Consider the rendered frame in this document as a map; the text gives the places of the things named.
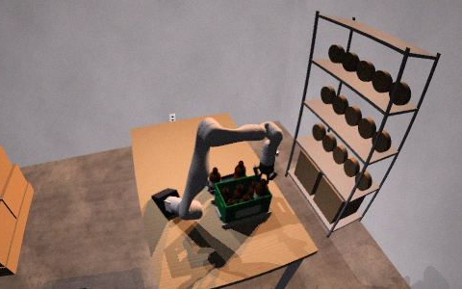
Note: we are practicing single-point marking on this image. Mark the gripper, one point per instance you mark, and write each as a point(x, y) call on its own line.
point(269, 170)

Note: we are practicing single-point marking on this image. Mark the dark green crate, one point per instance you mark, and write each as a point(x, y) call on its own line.
point(242, 210)

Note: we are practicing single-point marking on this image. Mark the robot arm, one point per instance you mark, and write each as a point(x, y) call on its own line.
point(212, 134)

